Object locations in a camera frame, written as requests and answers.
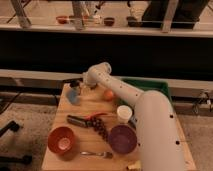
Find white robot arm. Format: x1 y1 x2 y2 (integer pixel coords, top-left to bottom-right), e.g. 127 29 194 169
83 62 186 171

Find white paper cup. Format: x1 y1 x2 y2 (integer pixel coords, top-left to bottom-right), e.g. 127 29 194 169
117 105 133 124

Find orange ball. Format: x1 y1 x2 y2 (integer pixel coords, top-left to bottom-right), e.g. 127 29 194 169
103 90 115 101

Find bunch of dark grapes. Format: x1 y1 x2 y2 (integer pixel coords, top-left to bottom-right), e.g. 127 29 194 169
91 117 108 141

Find green plastic tray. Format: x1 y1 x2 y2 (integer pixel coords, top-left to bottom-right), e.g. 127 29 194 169
122 78 172 102

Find blue rectangular block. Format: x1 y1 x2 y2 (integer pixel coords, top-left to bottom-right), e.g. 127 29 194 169
129 118 136 129

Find dark red bowl background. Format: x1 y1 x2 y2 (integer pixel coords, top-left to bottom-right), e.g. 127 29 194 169
104 17 115 26

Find red bowl in background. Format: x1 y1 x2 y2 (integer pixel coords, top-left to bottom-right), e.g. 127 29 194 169
56 15 68 24

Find red-orange bowl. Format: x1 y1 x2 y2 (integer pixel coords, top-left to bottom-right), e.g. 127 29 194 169
47 126 75 155

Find silver fork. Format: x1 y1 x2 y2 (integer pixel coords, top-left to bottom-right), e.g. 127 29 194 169
80 151 113 159

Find yellow banana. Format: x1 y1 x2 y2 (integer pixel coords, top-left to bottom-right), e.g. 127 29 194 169
127 161 141 171

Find orange-handled pruning shears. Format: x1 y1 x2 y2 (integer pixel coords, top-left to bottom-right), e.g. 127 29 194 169
66 115 102 128

